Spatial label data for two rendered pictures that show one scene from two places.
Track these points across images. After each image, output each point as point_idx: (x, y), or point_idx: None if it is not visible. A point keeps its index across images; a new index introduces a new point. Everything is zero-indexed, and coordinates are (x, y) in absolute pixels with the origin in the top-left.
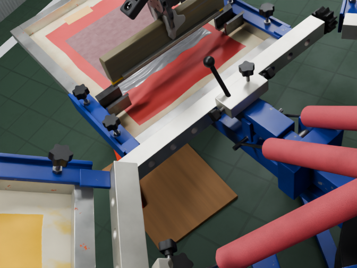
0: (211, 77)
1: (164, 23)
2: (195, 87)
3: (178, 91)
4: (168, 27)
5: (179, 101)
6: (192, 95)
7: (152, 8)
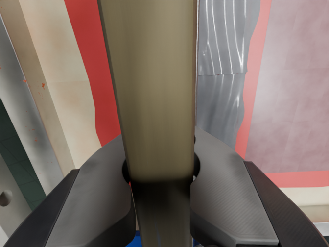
0: (83, 114)
1: (129, 176)
2: (77, 73)
3: (89, 34)
4: (94, 167)
5: (55, 12)
6: (6, 39)
7: (243, 240)
